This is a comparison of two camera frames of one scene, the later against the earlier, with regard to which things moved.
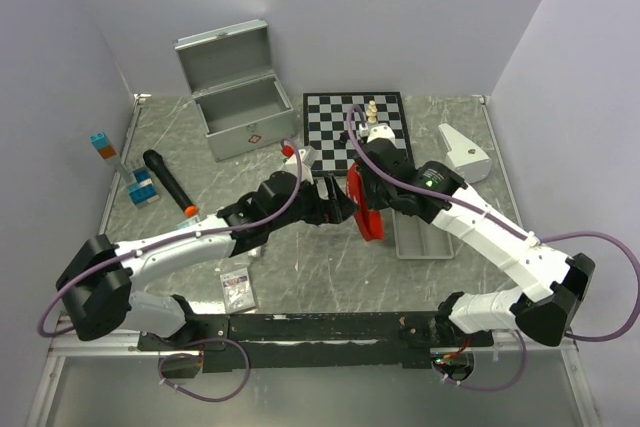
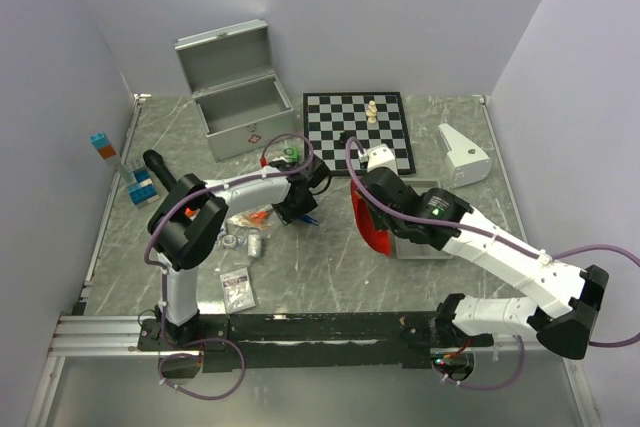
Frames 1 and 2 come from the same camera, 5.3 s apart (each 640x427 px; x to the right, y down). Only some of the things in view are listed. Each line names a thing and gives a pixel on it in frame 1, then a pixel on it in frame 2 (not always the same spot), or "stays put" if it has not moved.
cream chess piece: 372,109 stays put
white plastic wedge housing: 465,157 stays put
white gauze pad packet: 237,290 stays put
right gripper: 373,201 → 378,219
